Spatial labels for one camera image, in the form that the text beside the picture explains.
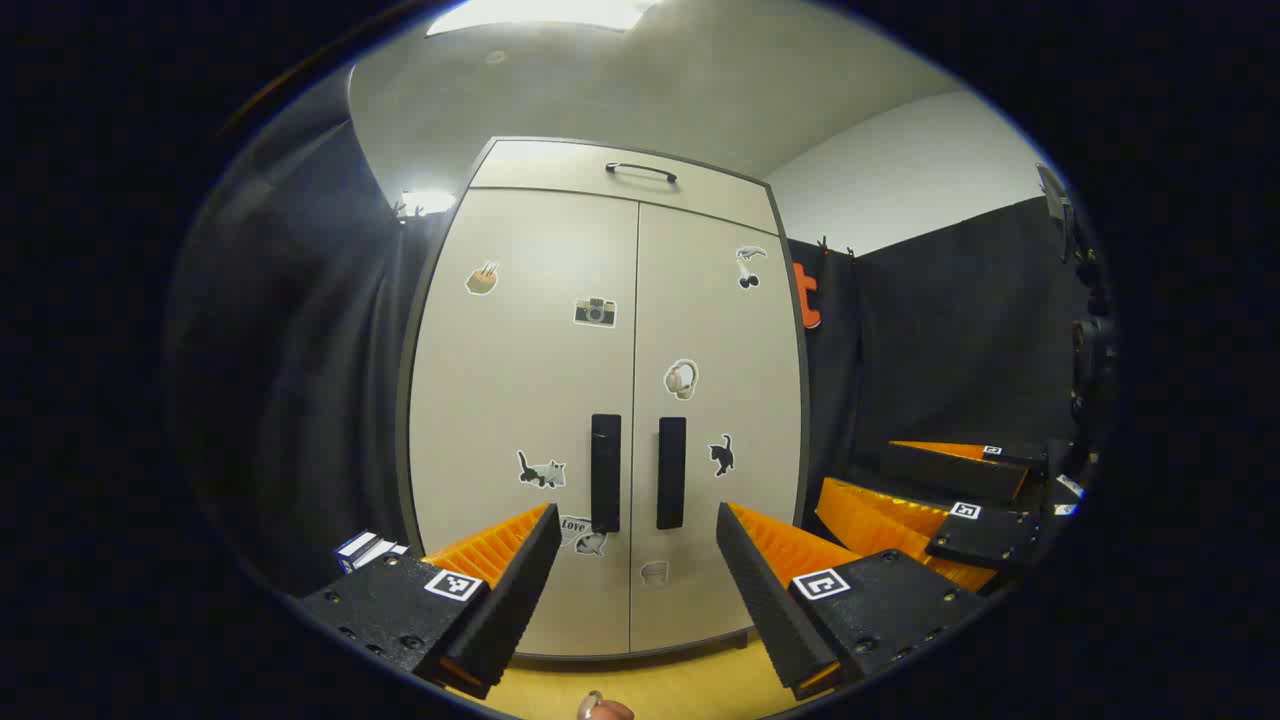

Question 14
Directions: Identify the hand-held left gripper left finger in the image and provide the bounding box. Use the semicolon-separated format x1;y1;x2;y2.
298;503;563;701

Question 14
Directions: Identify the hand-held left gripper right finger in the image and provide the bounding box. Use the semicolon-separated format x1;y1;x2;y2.
715;502;991;701

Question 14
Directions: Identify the black door handle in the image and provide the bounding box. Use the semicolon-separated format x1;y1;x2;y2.
657;417;688;531
590;414;622;534

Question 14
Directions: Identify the cabinet door with camera sticker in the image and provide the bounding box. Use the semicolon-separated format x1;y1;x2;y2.
408;188;641;658

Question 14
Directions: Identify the cabinet door with headphone sticker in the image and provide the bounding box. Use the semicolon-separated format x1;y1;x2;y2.
628;203;807;656

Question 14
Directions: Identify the white double-door shoe cabinet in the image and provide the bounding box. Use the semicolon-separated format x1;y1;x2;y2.
395;137;811;663

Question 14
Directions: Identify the white cabinet drawer front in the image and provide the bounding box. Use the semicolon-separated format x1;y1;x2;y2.
468;140;781;237

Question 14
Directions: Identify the blue white box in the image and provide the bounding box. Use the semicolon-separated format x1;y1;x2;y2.
335;530;409;574

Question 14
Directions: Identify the ceiling light panel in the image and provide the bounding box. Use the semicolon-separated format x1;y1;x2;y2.
425;0;661;38

